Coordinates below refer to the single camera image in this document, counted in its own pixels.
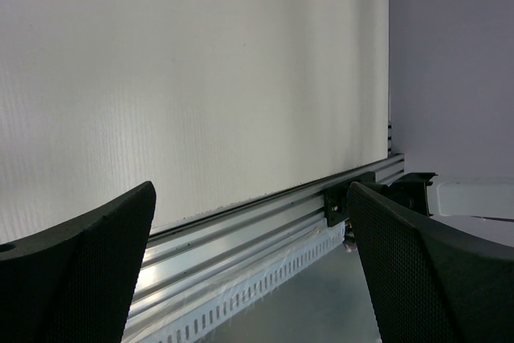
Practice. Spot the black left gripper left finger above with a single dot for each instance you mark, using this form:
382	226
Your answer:
74	282

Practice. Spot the white slotted cable duct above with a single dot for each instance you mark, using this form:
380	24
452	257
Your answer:
228	297

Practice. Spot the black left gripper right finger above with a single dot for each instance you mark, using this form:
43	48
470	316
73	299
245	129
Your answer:
429	282

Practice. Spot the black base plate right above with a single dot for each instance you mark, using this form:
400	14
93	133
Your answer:
335	198

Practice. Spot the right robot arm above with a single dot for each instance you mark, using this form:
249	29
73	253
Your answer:
431	194

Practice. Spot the aluminium rail front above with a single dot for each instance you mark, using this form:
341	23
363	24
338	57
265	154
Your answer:
182	264

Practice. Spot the aluminium rail right side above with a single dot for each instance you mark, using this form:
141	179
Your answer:
389	139

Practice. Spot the aluminium rail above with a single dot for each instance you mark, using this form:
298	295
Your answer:
182	264
389	139

